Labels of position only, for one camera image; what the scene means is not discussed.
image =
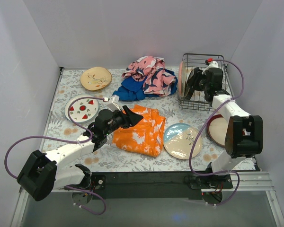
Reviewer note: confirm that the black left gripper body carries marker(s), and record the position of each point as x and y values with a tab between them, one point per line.
125	117

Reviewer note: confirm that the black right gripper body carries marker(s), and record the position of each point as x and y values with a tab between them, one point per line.
195	78

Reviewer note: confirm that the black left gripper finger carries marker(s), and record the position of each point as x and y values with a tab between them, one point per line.
134	119
127	111

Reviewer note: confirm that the pink plate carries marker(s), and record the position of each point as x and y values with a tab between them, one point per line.
182	79

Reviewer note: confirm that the brown rimmed cream plate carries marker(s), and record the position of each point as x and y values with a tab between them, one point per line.
189	86

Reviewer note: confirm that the white blue rimmed plate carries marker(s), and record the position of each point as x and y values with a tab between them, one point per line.
83	108

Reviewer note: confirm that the yellow rimmed plate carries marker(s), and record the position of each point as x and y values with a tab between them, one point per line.
96	76

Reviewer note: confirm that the red rimmed black plate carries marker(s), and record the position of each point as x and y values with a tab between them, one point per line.
217	129

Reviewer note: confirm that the blue and cream plate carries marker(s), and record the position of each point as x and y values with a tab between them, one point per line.
178	140

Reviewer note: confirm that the tan bird pattern plate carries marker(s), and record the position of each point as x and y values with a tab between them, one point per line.
95	88

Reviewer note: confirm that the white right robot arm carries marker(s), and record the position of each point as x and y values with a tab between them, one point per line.
244	136

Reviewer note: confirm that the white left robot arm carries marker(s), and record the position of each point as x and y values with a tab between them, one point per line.
44	172

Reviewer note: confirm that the blue cloth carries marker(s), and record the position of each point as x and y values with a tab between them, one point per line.
132	90

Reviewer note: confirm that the orange tie-dye folded shorts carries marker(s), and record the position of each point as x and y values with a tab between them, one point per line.
144	138

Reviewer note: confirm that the floral table mat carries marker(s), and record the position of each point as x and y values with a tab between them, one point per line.
112	159

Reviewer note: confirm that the pink navy patterned cloth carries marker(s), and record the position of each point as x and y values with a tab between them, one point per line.
158	79

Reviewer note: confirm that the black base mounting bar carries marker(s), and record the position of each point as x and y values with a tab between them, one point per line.
141	185

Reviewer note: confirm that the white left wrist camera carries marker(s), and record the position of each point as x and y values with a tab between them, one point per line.
112	103

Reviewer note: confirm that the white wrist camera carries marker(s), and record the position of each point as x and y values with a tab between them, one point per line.
211	64
112	103

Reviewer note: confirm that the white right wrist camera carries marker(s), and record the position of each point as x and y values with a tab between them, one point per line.
211	64

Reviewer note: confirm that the black wire dish rack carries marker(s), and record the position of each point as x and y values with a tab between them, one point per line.
198	101

